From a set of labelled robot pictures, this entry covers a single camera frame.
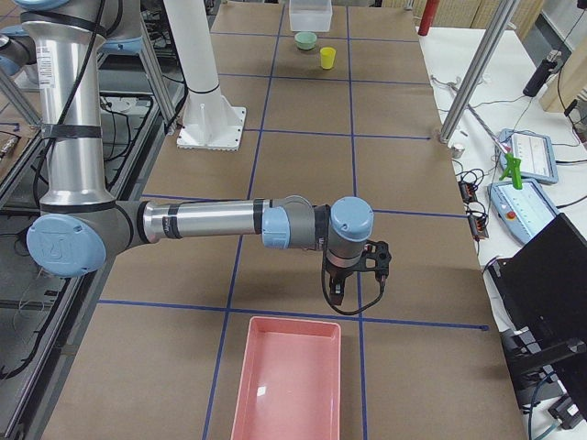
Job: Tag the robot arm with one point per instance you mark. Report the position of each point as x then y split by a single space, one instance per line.
82 225

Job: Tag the clear plastic bin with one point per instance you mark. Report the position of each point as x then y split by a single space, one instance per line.
310 15

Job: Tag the aluminium frame post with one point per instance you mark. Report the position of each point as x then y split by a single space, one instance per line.
489 42

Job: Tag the yellow plastic cup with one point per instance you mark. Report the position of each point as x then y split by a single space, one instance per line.
327 58

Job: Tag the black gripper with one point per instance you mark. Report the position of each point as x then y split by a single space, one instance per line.
337 273

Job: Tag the pink plastic tray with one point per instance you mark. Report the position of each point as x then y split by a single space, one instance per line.
290 384

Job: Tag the teach pendant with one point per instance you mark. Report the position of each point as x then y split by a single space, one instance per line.
524 212
536 154

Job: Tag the upper teach pendant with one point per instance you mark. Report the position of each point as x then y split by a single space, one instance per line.
536 154

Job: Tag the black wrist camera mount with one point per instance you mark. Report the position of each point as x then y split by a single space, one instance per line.
376 258

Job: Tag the red cylinder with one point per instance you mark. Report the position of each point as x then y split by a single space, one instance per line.
428 17

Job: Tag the lower teach pendant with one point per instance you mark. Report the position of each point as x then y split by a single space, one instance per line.
524 212

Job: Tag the black handheld device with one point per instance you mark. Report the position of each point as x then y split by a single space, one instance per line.
543 71

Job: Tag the green plastic clamp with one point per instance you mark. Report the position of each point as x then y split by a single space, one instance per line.
512 170

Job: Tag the green plastic bowl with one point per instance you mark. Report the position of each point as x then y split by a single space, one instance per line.
305 40

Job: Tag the white camera stand base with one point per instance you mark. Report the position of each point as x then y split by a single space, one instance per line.
209 120

